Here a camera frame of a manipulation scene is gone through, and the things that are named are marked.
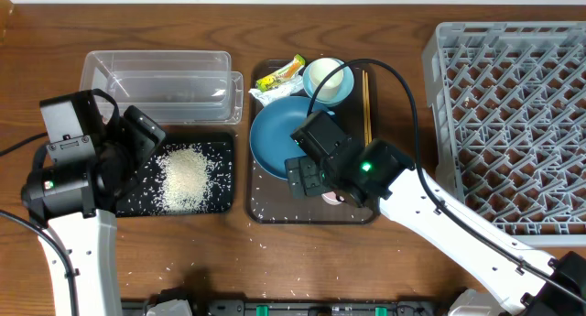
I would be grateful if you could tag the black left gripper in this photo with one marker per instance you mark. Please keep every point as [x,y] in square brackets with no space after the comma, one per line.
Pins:
[145,143]

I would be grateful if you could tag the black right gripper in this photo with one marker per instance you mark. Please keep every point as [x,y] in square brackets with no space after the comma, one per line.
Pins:
[313,184]

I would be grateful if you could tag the pink white cup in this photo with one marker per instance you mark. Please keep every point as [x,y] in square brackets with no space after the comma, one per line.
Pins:
[331,198]

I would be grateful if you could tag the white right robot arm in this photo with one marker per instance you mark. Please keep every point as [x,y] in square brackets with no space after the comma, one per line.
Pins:
[519,279]

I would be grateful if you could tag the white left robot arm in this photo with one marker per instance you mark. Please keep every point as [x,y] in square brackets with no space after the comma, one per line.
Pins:
[71,196]

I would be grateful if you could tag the black waste tray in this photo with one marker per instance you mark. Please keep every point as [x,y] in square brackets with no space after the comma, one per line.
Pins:
[217,147]

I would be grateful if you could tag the grey plastic dishwasher rack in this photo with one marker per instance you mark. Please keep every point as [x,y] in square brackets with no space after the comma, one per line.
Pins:
[508,101]

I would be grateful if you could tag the wooden chopstick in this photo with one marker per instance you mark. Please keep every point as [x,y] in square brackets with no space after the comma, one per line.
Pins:
[363,107]
[367,108]

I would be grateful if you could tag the clear plastic bin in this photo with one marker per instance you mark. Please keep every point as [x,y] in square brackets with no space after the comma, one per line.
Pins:
[173,87]

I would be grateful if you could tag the light blue small bowl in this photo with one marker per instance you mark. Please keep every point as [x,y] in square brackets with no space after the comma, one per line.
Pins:
[336,88]

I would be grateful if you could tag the dark brown serving tray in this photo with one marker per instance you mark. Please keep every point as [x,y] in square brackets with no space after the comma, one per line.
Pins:
[269,199]

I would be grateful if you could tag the silver foil wrapper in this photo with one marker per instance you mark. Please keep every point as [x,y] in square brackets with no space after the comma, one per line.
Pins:
[284,90]

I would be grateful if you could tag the yellow green snack wrapper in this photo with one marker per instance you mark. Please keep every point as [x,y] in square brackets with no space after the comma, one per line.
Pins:
[282,75]

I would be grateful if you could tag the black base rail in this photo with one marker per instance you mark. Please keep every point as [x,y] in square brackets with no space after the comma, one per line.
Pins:
[178,301]

